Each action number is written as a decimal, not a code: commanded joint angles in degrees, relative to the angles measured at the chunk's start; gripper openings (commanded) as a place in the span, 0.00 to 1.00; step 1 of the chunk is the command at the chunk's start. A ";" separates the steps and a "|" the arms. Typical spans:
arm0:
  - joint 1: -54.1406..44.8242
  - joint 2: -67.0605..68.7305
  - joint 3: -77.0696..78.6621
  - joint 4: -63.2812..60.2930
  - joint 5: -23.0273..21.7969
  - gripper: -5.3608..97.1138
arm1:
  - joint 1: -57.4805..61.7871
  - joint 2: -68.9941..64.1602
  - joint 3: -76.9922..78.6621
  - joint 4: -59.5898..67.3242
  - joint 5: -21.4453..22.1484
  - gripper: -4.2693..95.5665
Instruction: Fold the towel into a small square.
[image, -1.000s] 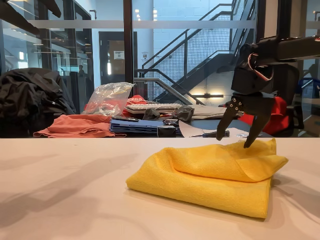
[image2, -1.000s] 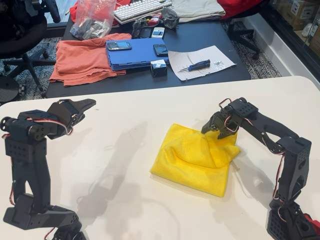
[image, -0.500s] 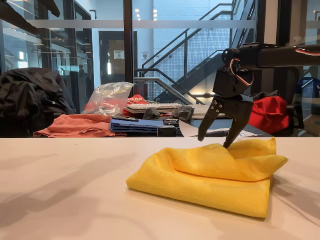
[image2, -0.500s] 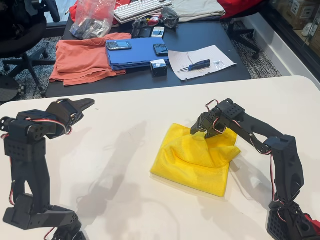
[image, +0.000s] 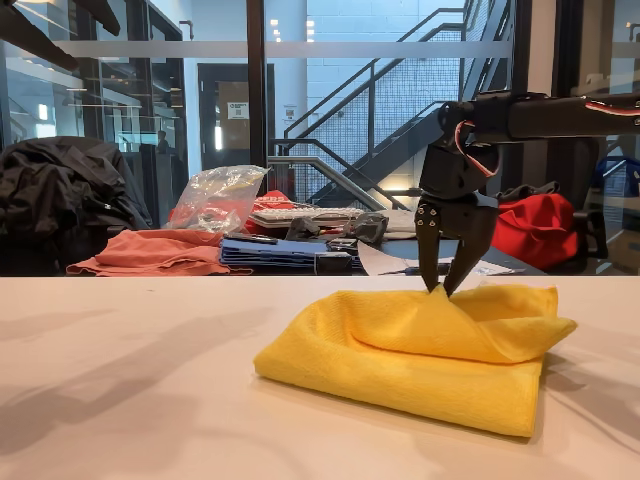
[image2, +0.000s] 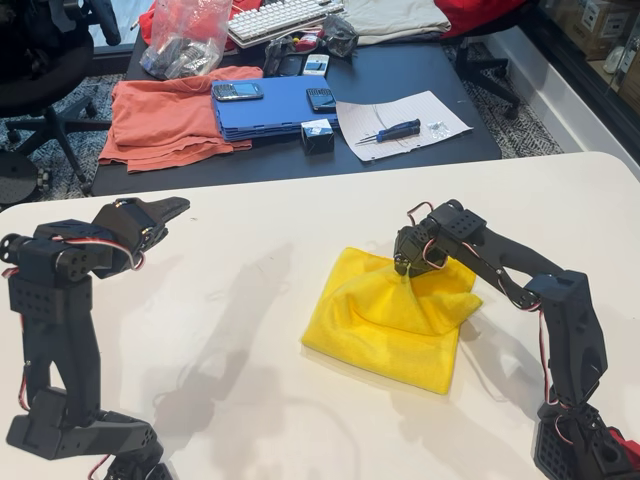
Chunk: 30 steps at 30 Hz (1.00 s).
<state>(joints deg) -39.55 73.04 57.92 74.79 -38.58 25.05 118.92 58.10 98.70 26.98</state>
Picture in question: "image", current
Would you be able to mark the dark grey garment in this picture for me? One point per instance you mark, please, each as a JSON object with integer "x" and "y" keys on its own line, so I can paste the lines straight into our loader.
{"x": 530, "y": 191}

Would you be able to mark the black framed door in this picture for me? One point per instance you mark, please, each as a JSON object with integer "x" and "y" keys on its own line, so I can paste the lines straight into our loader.
{"x": 220, "y": 140}

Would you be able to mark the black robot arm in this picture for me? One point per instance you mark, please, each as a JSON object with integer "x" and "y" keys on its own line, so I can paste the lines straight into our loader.
{"x": 565, "y": 117}

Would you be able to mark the dark desk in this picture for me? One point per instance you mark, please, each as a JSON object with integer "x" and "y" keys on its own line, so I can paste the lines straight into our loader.
{"x": 400, "y": 247}

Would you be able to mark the beige folded cloth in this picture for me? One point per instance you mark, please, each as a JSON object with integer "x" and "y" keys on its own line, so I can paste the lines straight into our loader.
{"x": 400, "y": 222}

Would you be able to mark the cardboard box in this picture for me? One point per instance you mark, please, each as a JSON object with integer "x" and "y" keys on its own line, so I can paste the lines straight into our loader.
{"x": 625, "y": 252}

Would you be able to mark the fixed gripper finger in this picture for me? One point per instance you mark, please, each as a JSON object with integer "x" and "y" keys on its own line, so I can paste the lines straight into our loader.
{"x": 102, "y": 12}

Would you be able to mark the small red object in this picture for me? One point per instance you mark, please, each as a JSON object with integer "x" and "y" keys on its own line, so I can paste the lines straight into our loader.
{"x": 332, "y": 231}

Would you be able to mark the clear plastic bag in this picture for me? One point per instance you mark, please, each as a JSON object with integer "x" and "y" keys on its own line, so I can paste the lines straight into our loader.
{"x": 220, "y": 195}

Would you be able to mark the blue black screwdriver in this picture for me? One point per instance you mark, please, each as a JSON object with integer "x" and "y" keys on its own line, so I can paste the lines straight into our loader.
{"x": 410, "y": 270}

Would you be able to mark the white lined paper sheet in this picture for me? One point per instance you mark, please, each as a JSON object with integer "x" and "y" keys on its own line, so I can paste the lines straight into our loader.
{"x": 385, "y": 262}

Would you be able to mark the red cloth white print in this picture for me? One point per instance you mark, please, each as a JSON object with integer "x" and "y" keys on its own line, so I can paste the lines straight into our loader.
{"x": 272, "y": 202}

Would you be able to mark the black jacket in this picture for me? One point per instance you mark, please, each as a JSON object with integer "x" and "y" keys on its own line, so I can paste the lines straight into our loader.
{"x": 50, "y": 200}

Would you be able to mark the white keyboard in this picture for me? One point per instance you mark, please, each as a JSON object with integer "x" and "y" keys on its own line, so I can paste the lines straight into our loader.
{"x": 300, "y": 216}

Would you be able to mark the black office chair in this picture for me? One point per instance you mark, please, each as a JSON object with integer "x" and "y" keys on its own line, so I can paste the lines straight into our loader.
{"x": 585, "y": 170}

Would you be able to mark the blue crate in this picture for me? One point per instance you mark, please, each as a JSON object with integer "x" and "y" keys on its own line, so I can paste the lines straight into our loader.
{"x": 620, "y": 185}

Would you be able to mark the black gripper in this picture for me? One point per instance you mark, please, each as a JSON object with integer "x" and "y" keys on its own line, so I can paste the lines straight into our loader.
{"x": 457, "y": 212}

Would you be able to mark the white wall poster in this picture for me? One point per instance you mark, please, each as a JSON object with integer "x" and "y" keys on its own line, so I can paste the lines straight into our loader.
{"x": 290, "y": 113}

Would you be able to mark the grey crumpled plastic bag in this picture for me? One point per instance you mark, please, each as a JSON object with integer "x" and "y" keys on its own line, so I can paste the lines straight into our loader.
{"x": 370, "y": 227}

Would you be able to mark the person in background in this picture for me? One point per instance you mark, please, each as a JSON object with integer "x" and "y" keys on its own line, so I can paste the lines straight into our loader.
{"x": 163, "y": 141}

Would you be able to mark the white QR sign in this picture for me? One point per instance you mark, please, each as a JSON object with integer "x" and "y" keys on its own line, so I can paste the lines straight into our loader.
{"x": 238, "y": 110}

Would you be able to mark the blue folder stack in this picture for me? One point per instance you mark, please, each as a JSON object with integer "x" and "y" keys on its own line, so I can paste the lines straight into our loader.
{"x": 270, "y": 251}

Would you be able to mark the small black box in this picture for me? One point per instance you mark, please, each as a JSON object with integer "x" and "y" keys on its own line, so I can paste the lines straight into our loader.
{"x": 332, "y": 262}

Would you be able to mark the dark crumpled plastic bag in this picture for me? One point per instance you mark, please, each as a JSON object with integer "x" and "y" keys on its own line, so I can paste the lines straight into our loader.
{"x": 300, "y": 227}

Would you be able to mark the black metal staircase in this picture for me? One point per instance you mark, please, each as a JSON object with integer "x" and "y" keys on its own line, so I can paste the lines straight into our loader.
{"x": 400, "y": 125}

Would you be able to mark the yellow microfiber towel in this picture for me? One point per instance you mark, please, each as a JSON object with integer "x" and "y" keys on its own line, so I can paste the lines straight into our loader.
{"x": 400, "y": 365}

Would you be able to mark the wall light bar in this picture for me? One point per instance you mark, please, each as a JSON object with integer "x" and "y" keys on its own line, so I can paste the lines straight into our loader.
{"x": 405, "y": 191}

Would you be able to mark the small clear screw bag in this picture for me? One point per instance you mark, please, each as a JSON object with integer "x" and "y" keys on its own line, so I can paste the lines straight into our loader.
{"x": 492, "y": 271}

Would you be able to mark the red bag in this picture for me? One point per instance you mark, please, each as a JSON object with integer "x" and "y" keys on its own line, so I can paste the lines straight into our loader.
{"x": 535, "y": 230}

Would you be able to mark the orange shirt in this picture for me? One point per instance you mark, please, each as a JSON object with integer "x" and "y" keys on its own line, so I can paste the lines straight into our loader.
{"x": 150, "y": 252}

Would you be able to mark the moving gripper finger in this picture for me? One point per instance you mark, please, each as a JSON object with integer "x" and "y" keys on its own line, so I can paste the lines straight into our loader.
{"x": 35, "y": 37}

